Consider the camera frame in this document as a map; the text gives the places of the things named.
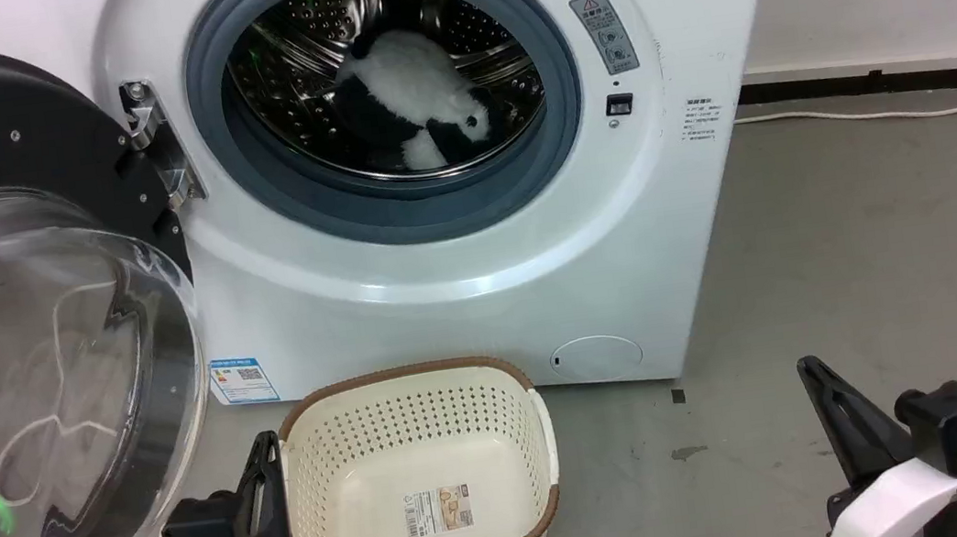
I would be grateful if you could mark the blue white energy label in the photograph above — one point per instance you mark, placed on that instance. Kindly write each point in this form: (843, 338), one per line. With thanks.
(244, 381)

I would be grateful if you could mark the black white panda plush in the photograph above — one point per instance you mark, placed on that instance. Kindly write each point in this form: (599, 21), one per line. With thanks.
(416, 73)

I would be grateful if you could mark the metal door hinge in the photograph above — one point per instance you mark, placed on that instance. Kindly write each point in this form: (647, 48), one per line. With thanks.
(163, 157)

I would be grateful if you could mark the grey warning sticker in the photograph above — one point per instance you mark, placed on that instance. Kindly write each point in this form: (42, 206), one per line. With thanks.
(605, 32)

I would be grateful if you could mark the paper label with barcode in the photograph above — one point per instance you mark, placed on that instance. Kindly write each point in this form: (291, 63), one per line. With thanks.
(439, 510)

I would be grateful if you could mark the small printed text sticker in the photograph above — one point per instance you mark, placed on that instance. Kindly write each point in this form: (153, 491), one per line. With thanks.
(702, 121)

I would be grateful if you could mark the cream laundry basket brown rim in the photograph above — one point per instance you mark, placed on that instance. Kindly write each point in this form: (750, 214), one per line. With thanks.
(375, 467)

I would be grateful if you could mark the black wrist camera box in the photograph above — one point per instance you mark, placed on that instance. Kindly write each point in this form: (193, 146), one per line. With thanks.
(947, 424)
(203, 531)

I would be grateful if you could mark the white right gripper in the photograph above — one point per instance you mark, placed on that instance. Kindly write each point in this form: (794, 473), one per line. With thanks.
(898, 504)

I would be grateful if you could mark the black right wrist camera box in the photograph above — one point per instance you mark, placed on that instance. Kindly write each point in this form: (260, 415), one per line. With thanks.
(947, 424)

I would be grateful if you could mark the black baseboard strip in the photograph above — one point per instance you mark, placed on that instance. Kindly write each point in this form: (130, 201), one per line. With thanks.
(879, 83)

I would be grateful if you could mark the white front-load washing machine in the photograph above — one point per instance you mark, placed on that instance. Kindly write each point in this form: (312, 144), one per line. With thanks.
(468, 325)

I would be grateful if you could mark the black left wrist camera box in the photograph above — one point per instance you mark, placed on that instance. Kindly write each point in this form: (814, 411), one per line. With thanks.
(203, 531)

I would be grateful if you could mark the stainless steel washer drum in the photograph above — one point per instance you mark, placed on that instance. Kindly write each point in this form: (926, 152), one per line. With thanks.
(295, 71)

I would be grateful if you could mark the round white filter cover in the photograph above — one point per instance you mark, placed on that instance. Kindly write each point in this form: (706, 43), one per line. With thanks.
(597, 357)

